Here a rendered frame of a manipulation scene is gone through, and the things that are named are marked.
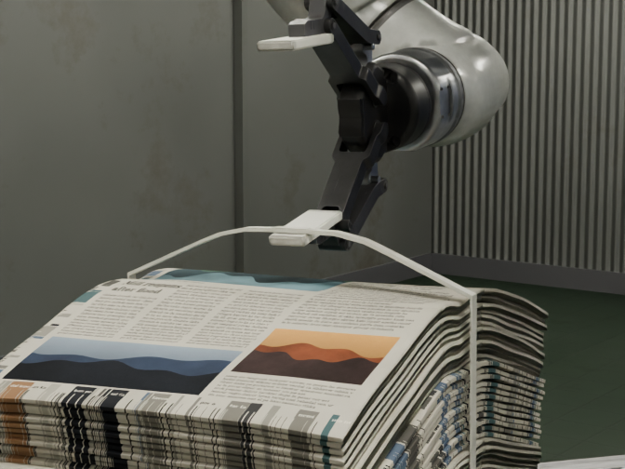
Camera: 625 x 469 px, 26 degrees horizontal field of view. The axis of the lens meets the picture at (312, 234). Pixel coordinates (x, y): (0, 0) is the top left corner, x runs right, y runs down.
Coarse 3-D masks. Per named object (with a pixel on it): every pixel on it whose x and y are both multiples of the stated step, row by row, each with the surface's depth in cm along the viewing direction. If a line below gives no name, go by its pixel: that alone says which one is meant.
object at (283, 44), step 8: (264, 40) 100; (272, 40) 99; (280, 40) 98; (288, 40) 98; (296, 40) 98; (304, 40) 99; (312, 40) 100; (320, 40) 102; (328, 40) 103; (264, 48) 99; (272, 48) 98; (280, 48) 98; (288, 48) 98; (296, 48) 98
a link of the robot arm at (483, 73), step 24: (408, 0) 127; (384, 24) 125; (408, 24) 125; (432, 24) 125; (456, 24) 128; (384, 48) 125; (432, 48) 122; (456, 48) 124; (480, 48) 127; (480, 72) 124; (504, 72) 130; (480, 96) 124; (504, 96) 131; (480, 120) 126; (432, 144) 126
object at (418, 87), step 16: (368, 64) 112; (384, 64) 115; (400, 64) 116; (384, 80) 114; (400, 80) 114; (416, 80) 115; (352, 96) 110; (368, 96) 111; (400, 96) 114; (416, 96) 114; (352, 112) 110; (368, 112) 111; (384, 112) 114; (400, 112) 114; (416, 112) 114; (352, 128) 110; (368, 128) 111; (400, 128) 114; (416, 128) 114; (352, 144) 111; (384, 144) 114; (400, 144) 115
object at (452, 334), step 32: (192, 288) 101; (224, 288) 101; (256, 288) 101; (288, 288) 101; (320, 288) 101; (352, 288) 101; (384, 288) 101; (416, 288) 101; (448, 288) 100; (480, 288) 100; (448, 320) 94; (448, 352) 95; (448, 384) 94; (480, 384) 100; (480, 416) 100; (480, 448) 100
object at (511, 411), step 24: (504, 312) 105; (528, 312) 112; (480, 336) 101; (504, 336) 105; (528, 336) 112; (504, 360) 106; (528, 360) 112; (504, 384) 108; (528, 384) 113; (504, 408) 106; (528, 408) 112; (480, 432) 101; (504, 432) 106; (528, 432) 112; (504, 456) 105; (528, 456) 110
